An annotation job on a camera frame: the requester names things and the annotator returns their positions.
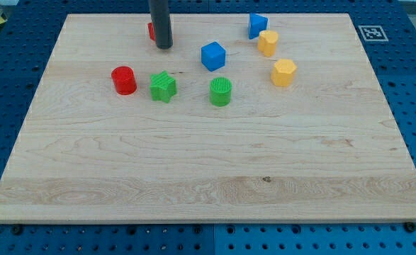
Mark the black bolt front left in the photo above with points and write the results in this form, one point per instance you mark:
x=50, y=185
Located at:
x=16, y=229

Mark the green star block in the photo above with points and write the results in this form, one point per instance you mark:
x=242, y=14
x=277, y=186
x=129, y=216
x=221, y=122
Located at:
x=162, y=87

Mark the red cylinder block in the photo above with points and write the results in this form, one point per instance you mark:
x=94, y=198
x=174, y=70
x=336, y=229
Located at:
x=124, y=80

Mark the blue triangle block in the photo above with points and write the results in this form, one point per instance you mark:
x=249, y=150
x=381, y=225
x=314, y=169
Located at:
x=256, y=24

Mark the blue cube block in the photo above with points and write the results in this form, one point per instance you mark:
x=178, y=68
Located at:
x=213, y=56

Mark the black bolt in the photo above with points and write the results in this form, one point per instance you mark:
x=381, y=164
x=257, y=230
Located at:
x=16, y=229
x=409, y=227

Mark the white fiducial marker tag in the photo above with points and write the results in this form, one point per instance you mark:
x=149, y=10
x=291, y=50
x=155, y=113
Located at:
x=373, y=33

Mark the yellow hexagon block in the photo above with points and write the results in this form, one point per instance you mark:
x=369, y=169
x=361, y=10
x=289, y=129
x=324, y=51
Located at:
x=283, y=72

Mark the black bolt front right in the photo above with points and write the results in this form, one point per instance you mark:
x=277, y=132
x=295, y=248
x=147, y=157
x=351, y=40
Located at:
x=409, y=227

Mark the red block behind rod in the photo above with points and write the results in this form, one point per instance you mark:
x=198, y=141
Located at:
x=151, y=31

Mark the light wooden board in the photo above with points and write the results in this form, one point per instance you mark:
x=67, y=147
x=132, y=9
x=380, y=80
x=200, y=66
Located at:
x=324, y=149

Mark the green cylinder block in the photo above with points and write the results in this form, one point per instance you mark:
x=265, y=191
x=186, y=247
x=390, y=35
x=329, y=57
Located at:
x=220, y=91

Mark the yellow heart block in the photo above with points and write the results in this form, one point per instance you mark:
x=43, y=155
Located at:
x=267, y=42

